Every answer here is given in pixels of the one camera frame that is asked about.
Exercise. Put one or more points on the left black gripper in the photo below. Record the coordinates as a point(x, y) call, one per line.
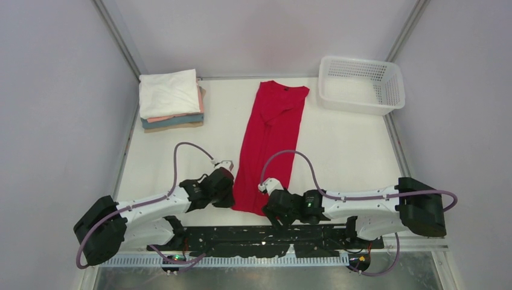
point(223, 190)

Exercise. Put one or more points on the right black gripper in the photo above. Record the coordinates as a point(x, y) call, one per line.
point(274, 206)

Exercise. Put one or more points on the red t shirt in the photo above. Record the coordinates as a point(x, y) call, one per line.
point(272, 131)

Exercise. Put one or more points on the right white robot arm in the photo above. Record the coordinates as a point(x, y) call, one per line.
point(408, 206)

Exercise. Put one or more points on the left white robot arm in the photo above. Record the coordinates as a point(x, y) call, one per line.
point(109, 227)

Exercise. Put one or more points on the blue folded t shirt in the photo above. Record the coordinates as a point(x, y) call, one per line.
point(185, 119)

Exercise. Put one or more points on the pink folded t shirt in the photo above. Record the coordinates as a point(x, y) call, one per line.
point(184, 112)

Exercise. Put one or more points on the tan folded t shirt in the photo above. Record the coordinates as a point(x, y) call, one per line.
point(189, 125)

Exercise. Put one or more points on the white folded t shirt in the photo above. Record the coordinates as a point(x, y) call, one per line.
point(163, 94)

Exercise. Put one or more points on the white plastic basket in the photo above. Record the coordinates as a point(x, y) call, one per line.
point(360, 86)

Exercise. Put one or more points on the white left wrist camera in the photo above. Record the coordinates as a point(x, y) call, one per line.
point(226, 164)

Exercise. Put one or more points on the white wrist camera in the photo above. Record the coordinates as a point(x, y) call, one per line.
point(268, 186)
point(226, 164)

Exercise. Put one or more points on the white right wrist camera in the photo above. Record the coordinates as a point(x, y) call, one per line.
point(268, 186)

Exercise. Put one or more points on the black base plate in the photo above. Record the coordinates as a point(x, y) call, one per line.
point(266, 241)

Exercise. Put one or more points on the aluminium front rail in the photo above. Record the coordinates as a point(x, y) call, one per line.
point(150, 256)

